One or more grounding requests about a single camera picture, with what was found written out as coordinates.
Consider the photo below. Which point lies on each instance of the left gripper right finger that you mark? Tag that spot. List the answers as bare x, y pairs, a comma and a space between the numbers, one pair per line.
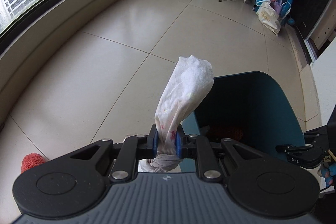
197, 156

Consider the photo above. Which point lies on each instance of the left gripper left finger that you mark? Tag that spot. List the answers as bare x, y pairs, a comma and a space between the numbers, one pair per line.
130, 152

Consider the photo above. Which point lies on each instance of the teal plastic trash bin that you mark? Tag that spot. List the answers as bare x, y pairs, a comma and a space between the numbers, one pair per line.
250, 108

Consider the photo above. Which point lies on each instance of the red fluffy slipper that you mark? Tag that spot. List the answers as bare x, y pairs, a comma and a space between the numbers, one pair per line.
31, 160

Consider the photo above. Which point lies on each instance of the white tote bag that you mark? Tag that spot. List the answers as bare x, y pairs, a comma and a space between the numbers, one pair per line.
271, 13

